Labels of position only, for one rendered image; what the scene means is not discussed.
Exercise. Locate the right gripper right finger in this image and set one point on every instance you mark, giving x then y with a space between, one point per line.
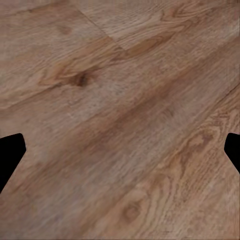
232 149

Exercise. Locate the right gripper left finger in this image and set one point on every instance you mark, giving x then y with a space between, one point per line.
12 149

